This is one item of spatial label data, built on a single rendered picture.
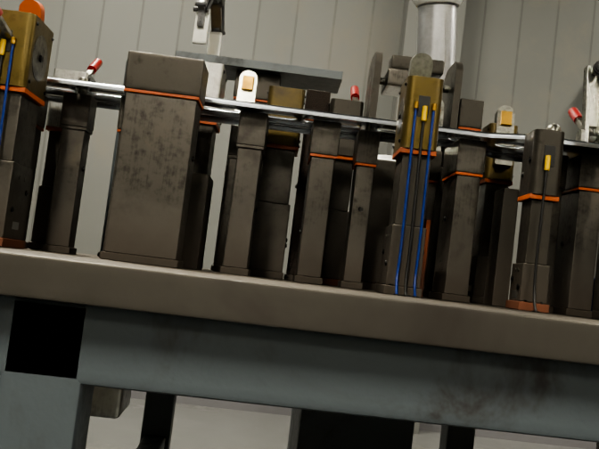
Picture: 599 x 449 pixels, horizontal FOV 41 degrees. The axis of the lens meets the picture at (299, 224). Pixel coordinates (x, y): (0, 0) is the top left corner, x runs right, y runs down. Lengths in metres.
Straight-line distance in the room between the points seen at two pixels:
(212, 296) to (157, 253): 0.51
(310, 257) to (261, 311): 0.65
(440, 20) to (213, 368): 1.48
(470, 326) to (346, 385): 0.13
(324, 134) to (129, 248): 0.40
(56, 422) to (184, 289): 0.18
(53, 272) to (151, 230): 0.50
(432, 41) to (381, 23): 2.27
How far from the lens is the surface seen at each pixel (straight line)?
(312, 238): 1.39
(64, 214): 1.47
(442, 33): 2.11
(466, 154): 1.44
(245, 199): 1.39
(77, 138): 1.49
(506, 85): 4.45
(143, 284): 0.75
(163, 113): 1.27
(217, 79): 1.61
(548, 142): 1.33
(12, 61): 1.31
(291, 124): 1.54
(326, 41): 4.30
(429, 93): 1.28
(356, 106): 1.64
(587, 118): 1.73
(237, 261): 1.39
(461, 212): 1.43
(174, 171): 1.26
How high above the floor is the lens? 0.71
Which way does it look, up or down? 4 degrees up
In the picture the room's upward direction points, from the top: 7 degrees clockwise
